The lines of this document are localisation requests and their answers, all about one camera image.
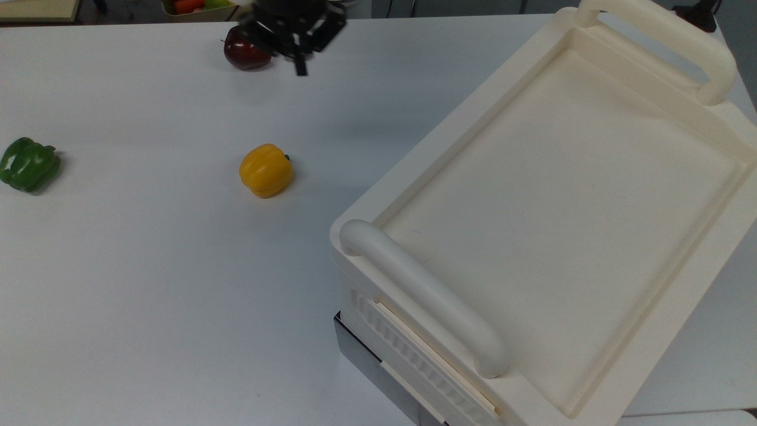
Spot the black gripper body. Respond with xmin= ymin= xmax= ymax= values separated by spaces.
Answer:
xmin=238 ymin=2 xmax=348 ymax=61

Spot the dark red apple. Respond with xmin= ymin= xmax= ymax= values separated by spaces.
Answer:
xmin=222 ymin=25 xmax=274 ymax=72

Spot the yellow basket of vegetables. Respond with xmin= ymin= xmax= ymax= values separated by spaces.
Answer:
xmin=161 ymin=0 xmax=244 ymax=23

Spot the yellow bell pepper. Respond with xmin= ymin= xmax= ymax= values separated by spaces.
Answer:
xmin=239 ymin=143 xmax=294 ymax=199

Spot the wooden board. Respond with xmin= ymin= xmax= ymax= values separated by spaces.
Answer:
xmin=0 ymin=0 xmax=82 ymax=23

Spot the green bell pepper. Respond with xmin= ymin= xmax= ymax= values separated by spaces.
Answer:
xmin=0 ymin=137 xmax=62 ymax=193

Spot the cream plastic cart tray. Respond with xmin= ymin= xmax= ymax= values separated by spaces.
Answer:
xmin=329 ymin=0 xmax=757 ymax=426

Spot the black stand foot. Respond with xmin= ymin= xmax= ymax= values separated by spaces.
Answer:
xmin=672 ymin=0 xmax=723 ymax=33

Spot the long cream cabinet handle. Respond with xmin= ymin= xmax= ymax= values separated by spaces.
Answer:
xmin=339 ymin=219 xmax=510 ymax=379

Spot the short cream cabinet handle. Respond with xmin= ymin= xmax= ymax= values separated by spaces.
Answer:
xmin=573 ymin=0 xmax=738 ymax=107

